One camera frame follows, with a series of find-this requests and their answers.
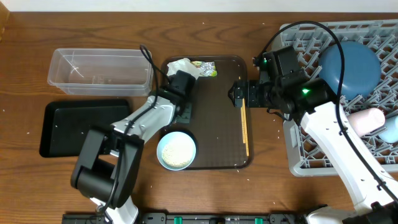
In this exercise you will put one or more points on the pink cup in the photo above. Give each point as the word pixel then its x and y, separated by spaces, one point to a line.
pixel 366 121

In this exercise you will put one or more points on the clear plastic bin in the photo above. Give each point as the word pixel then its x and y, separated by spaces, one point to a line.
pixel 100 72

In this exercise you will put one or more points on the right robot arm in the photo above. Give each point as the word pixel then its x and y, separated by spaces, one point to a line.
pixel 285 91

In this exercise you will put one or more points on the green foil snack wrapper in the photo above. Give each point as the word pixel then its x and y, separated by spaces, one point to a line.
pixel 207 69

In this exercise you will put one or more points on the light blue cup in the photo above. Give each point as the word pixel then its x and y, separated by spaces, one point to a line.
pixel 390 134

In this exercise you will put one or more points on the dark brown serving tray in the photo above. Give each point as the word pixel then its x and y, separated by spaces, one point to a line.
pixel 215 124

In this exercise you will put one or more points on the white tissue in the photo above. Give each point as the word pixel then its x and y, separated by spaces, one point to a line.
pixel 184 65

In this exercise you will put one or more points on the light blue rice bowl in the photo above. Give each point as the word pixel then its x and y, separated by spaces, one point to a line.
pixel 176 151

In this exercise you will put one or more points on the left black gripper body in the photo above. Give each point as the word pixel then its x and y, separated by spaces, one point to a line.
pixel 187 114

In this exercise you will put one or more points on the blue plate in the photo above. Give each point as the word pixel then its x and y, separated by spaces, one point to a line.
pixel 362 69

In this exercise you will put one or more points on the black plastic bin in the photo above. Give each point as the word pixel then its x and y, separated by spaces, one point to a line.
pixel 66 123

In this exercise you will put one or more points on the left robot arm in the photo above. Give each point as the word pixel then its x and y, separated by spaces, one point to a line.
pixel 107 167

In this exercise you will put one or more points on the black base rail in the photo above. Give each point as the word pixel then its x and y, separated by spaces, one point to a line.
pixel 162 218

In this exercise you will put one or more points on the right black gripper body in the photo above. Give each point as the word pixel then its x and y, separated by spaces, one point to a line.
pixel 259 95

